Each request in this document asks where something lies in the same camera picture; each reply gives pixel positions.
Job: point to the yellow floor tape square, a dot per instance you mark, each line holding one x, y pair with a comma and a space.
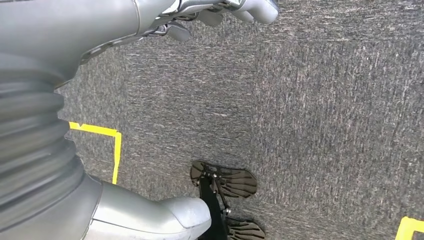
99, 130
407, 225

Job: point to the ribbed grey left arm sleeve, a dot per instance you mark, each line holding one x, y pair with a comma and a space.
33, 149

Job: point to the black robot left foot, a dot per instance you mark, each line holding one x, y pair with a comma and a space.
235, 182

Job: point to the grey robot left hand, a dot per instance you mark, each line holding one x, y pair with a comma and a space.
66, 33

